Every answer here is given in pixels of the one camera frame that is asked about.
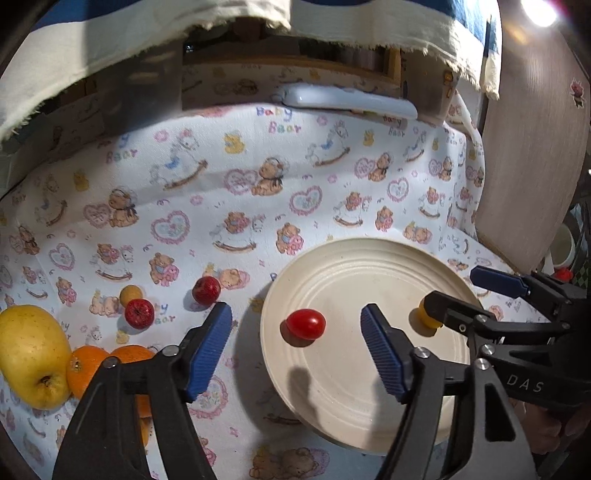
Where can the wooden board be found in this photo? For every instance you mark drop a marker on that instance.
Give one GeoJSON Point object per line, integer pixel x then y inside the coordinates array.
{"type": "Point", "coordinates": [531, 161]}

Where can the bright lamp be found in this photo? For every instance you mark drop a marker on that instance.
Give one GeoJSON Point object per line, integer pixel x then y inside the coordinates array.
{"type": "Point", "coordinates": [538, 11]}

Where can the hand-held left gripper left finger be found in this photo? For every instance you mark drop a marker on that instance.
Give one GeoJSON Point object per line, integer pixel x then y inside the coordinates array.
{"type": "Point", "coordinates": [210, 350]}

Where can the small red object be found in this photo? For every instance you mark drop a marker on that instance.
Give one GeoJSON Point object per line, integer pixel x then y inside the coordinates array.
{"type": "Point", "coordinates": [563, 275]}

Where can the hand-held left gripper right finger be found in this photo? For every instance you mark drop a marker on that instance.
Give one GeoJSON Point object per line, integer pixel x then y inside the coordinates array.
{"type": "Point", "coordinates": [381, 350]}

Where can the red hawthorn fruit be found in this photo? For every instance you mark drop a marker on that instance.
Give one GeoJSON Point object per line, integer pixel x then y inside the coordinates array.
{"type": "Point", "coordinates": [139, 313]}
{"type": "Point", "coordinates": [206, 290]}

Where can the cartoon sticker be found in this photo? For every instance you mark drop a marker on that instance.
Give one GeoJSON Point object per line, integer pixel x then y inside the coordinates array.
{"type": "Point", "coordinates": [578, 92]}

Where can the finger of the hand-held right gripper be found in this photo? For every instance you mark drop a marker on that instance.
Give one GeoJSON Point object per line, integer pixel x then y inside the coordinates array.
{"type": "Point", "coordinates": [455, 311]}
{"type": "Point", "coordinates": [496, 280]}

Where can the wooden shelf frame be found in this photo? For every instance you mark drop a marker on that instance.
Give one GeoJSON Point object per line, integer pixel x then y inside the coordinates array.
{"type": "Point", "coordinates": [323, 64]}

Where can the bear printed cloth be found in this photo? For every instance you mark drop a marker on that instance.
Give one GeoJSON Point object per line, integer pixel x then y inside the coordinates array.
{"type": "Point", "coordinates": [277, 221]}

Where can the yellow apple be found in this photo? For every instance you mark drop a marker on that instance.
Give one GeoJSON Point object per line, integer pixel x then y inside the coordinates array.
{"type": "Point", "coordinates": [32, 355]}

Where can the cream and blue canvas cloth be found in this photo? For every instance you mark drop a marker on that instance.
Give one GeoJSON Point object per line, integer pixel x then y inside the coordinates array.
{"type": "Point", "coordinates": [69, 60]}

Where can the small yellow fruit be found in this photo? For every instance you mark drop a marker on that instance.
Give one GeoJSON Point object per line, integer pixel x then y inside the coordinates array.
{"type": "Point", "coordinates": [130, 293]}
{"type": "Point", "coordinates": [427, 319]}

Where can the orange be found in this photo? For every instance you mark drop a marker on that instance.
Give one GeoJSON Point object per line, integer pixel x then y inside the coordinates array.
{"type": "Point", "coordinates": [134, 354]}
{"type": "Point", "coordinates": [85, 369]}

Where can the white cup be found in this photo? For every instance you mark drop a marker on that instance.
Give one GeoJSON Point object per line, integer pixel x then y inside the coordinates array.
{"type": "Point", "coordinates": [562, 244]}

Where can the person's right hand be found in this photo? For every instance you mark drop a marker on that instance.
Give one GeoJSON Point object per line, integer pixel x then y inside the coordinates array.
{"type": "Point", "coordinates": [549, 427]}

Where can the red cherry tomato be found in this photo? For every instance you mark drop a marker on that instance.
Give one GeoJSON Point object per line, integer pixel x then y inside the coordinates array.
{"type": "Point", "coordinates": [305, 324]}

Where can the cream ceramic plate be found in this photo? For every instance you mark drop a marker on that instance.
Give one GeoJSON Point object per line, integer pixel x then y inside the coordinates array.
{"type": "Point", "coordinates": [332, 277]}

